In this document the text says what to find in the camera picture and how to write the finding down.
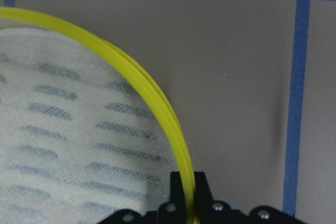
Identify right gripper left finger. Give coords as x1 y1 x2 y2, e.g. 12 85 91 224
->
156 172 187 224

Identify yellow steamer tray with cloth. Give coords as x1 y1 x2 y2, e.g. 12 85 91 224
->
1 7 195 223

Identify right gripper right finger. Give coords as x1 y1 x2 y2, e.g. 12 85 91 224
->
194 172 244 223

